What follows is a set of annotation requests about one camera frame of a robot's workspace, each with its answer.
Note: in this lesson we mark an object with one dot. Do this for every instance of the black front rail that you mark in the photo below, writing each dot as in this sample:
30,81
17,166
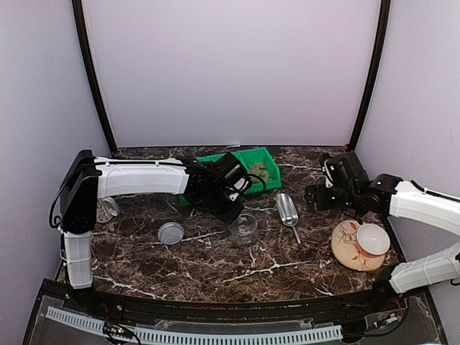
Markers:
346,309

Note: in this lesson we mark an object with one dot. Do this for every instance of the clear plastic cup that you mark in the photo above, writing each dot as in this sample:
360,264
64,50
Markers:
243,230

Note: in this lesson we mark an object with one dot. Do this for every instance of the white patterned mug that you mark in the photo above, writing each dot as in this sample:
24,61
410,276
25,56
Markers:
106,210

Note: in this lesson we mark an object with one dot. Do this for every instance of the right black frame post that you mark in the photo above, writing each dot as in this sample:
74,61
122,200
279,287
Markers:
374,66

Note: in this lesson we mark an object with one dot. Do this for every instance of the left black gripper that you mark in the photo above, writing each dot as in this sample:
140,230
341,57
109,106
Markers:
228,217

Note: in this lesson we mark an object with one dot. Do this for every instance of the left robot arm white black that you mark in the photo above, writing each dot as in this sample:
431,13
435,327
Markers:
73,210

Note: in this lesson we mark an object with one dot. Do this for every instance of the white slotted cable duct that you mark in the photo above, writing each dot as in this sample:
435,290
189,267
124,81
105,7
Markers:
143,335

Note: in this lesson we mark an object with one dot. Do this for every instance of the black frame post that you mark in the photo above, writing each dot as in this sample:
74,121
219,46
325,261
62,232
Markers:
374,66
85,50

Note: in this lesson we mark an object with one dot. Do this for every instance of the beige floral plate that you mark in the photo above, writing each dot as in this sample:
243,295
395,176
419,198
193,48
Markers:
345,248

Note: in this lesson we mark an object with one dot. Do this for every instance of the green bin mixed candies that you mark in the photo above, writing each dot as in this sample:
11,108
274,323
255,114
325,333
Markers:
212,160

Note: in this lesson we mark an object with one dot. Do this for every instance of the green bin colourful candies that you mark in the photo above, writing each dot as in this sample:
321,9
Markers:
184,202

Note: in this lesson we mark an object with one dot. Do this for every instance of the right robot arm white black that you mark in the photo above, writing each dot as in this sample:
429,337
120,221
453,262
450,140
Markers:
347,185

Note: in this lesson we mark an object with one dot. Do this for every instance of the white orange bowl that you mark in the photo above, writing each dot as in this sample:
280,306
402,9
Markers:
372,240

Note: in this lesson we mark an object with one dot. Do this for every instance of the metal scoop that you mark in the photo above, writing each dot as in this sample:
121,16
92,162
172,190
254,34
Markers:
288,213

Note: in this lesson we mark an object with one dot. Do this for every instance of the grey round plastic lid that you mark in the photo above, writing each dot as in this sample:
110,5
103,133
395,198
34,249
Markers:
170,233

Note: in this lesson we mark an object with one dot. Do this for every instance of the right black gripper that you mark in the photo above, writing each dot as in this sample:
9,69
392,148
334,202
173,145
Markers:
323,203

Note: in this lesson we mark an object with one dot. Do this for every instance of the left black frame post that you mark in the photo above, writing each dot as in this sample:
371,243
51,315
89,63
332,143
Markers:
85,50

